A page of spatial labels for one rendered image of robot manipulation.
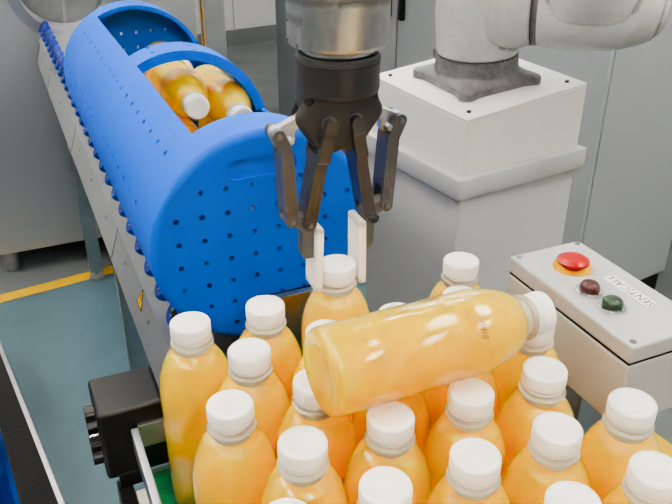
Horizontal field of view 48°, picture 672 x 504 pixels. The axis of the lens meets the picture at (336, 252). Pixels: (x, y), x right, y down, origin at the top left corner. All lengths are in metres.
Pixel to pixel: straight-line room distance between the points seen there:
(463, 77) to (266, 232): 0.63
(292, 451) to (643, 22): 1.00
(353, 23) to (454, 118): 0.75
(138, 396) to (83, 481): 1.41
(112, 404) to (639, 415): 0.52
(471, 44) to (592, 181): 1.25
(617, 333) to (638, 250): 2.16
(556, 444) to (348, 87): 0.33
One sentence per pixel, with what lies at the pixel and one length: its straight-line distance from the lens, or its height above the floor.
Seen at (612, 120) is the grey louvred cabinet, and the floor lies 0.76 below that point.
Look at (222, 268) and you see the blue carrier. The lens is 0.94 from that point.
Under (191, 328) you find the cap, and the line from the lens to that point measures 0.74.
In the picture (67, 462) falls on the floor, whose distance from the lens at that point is 2.33.
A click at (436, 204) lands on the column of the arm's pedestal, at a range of 1.45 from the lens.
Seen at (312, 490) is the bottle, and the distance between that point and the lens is 0.61.
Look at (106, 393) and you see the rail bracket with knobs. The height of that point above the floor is 1.00.
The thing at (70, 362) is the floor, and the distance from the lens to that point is 2.70.
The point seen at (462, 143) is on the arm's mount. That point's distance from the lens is 1.36.
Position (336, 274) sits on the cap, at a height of 1.15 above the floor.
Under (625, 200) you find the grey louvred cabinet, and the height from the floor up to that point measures 0.45.
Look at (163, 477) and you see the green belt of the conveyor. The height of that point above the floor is 0.90.
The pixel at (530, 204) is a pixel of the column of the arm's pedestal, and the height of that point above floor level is 0.90.
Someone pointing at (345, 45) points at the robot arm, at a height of 1.38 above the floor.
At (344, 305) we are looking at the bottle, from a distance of 0.77.
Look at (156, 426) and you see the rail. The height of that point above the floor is 0.97.
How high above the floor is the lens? 1.53
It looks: 28 degrees down
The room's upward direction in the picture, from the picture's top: straight up
